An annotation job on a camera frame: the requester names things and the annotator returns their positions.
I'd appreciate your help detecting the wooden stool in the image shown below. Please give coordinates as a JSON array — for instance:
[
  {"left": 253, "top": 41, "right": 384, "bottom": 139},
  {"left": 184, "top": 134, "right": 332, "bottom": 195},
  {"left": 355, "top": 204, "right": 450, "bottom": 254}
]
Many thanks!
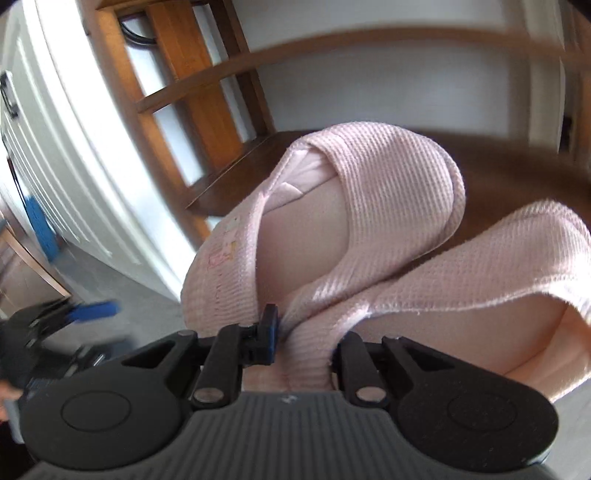
[{"left": 0, "top": 224, "right": 72, "bottom": 319}]

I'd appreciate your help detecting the black cable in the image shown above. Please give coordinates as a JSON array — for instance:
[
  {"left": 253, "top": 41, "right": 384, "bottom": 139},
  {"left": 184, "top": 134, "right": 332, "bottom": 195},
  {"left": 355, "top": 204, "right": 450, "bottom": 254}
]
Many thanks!
[{"left": 117, "top": 17, "right": 155, "bottom": 48}]

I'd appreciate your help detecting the brown wooden shoe rack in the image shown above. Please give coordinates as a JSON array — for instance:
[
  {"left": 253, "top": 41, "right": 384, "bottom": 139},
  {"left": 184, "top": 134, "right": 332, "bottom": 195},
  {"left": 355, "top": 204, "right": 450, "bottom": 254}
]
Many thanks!
[{"left": 95, "top": 0, "right": 591, "bottom": 259}]

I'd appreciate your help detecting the white panelled door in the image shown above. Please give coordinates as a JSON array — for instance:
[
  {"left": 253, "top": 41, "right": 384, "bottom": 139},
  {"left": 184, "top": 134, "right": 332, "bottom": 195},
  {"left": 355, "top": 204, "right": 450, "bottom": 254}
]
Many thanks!
[{"left": 0, "top": 0, "right": 204, "bottom": 305}]

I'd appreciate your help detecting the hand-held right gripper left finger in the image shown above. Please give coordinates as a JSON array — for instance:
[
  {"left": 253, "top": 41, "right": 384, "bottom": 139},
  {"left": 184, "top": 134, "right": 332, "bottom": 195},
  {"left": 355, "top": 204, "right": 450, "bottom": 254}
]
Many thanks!
[{"left": 121, "top": 303, "right": 281, "bottom": 409}]

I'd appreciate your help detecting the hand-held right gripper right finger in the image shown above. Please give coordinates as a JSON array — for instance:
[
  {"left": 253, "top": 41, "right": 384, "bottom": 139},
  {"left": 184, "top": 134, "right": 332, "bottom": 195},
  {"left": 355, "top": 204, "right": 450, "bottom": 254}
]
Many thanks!
[{"left": 330, "top": 330, "right": 462, "bottom": 408}]

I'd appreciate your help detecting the white closet door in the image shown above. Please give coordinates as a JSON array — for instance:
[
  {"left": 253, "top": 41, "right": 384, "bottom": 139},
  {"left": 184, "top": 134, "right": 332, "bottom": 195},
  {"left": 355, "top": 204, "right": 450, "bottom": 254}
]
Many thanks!
[{"left": 529, "top": 60, "right": 591, "bottom": 160}]

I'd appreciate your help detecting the pink knit slipper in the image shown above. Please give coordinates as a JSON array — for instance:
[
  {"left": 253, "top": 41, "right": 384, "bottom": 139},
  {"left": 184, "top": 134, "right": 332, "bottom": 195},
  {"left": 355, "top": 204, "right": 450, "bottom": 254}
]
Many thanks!
[
  {"left": 286, "top": 198, "right": 591, "bottom": 402},
  {"left": 181, "top": 121, "right": 467, "bottom": 393}
]

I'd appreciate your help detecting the black door handle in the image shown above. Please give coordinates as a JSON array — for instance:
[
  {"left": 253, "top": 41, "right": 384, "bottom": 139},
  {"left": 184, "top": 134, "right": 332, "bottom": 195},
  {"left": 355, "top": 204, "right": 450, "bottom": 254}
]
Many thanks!
[{"left": 0, "top": 70, "right": 20, "bottom": 117}]

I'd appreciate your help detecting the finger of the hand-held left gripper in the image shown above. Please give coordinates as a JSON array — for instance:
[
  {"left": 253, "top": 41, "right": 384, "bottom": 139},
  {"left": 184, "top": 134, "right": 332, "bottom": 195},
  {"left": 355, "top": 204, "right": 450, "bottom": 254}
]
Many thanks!
[{"left": 65, "top": 301, "right": 117, "bottom": 322}]

